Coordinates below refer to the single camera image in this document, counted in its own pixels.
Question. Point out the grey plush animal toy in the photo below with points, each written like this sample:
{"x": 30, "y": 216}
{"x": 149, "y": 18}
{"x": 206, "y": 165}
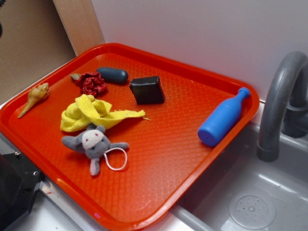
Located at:
{"x": 94, "y": 144}

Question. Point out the grey faucet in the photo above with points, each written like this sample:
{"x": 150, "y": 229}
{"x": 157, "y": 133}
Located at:
{"x": 286, "y": 107}

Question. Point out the wooden board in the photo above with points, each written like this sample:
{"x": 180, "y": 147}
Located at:
{"x": 80, "y": 23}

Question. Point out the grey sink basin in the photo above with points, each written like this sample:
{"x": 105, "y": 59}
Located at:
{"x": 239, "y": 192}

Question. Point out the small brown shell piece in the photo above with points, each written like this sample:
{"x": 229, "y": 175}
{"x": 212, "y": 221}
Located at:
{"x": 75, "y": 76}

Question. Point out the yellow cloth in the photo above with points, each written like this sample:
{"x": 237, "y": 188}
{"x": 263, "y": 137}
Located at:
{"x": 88, "y": 110}

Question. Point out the black box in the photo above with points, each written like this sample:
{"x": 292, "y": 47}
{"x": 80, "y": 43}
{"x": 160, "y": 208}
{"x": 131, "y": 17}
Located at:
{"x": 147, "y": 90}

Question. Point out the orange plastic tray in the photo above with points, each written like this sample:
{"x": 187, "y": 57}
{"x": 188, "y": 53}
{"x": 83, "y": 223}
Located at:
{"x": 165, "y": 156}

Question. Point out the tan spiral seashell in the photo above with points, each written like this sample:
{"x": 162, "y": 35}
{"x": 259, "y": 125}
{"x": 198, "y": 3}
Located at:
{"x": 36, "y": 95}

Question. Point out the blue plastic bottle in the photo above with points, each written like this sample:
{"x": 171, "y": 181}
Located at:
{"x": 222, "y": 119}

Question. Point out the red fabric scrunchie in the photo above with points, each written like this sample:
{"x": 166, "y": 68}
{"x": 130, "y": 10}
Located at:
{"x": 91, "y": 84}

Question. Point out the dark blue-grey capsule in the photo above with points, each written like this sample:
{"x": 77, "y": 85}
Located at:
{"x": 113, "y": 75}

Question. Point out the black metal bracket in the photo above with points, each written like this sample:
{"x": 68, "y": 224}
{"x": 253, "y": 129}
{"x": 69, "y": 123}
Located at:
{"x": 19, "y": 182}

